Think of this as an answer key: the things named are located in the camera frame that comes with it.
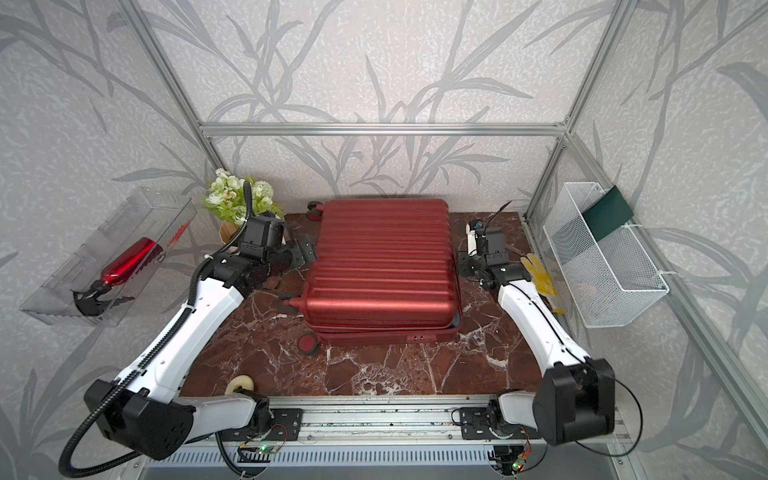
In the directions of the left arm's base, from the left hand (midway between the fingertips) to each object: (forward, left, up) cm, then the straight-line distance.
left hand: (302, 250), depth 78 cm
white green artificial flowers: (+14, +23, +5) cm, 28 cm away
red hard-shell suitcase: (-6, -21, -1) cm, 22 cm away
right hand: (+4, -45, -6) cm, 45 cm away
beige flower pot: (+17, +31, -11) cm, 37 cm away
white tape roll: (-26, +16, -24) cm, 39 cm away
